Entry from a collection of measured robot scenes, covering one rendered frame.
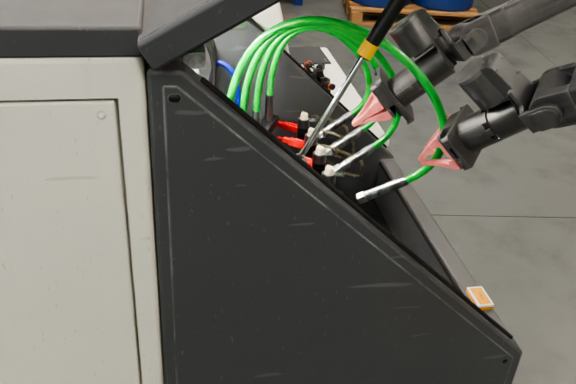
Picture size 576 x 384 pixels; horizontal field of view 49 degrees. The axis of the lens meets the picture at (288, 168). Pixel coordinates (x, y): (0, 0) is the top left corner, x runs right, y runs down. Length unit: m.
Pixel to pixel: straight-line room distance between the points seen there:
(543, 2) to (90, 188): 0.80
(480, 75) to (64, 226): 0.59
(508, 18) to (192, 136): 0.63
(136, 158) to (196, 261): 0.17
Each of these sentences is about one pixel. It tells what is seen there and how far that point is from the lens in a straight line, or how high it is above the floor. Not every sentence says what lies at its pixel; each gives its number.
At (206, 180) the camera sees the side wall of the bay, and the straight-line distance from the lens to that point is 0.76.
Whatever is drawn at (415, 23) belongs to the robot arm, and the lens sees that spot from 1.10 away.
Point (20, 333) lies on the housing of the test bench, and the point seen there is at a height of 1.09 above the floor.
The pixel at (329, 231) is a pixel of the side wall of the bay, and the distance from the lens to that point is 0.83.
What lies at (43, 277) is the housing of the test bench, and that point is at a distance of 0.85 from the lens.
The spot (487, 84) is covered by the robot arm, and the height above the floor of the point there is 1.38.
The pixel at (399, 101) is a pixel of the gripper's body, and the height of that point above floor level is 1.27.
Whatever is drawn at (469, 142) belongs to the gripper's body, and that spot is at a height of 1.27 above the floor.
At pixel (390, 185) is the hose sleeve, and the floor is 1.14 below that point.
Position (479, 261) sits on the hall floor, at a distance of 2.94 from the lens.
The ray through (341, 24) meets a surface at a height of 1.42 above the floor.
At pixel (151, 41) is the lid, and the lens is 0.66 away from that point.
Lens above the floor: 1.71
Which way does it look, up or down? 30 degrees down
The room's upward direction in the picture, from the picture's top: 4 degrees clockwise
